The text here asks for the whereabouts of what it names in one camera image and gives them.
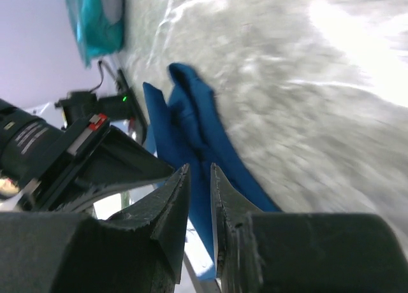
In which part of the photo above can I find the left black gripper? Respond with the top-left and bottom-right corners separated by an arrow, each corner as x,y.
30,114 -> 174,212

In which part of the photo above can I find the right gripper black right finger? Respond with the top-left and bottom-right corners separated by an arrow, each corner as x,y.
211,165 -> 407,292

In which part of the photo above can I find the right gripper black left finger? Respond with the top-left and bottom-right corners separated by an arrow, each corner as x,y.
1,165 -> 191,292

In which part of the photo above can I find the dark blue t shirt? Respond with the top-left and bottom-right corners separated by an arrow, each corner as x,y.
142,62 -> 283,283

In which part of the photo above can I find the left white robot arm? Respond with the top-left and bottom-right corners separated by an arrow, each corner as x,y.
1,101 -> 173,212

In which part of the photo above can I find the black base beam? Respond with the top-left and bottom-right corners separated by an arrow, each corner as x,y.
115,69 -> 148,145

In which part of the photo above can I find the teal t shirt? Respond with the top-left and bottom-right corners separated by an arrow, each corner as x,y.
65,0 -> 125,60

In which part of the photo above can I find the clear blue plastic basket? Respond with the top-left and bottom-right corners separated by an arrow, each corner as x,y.
62,0 -> 126,68

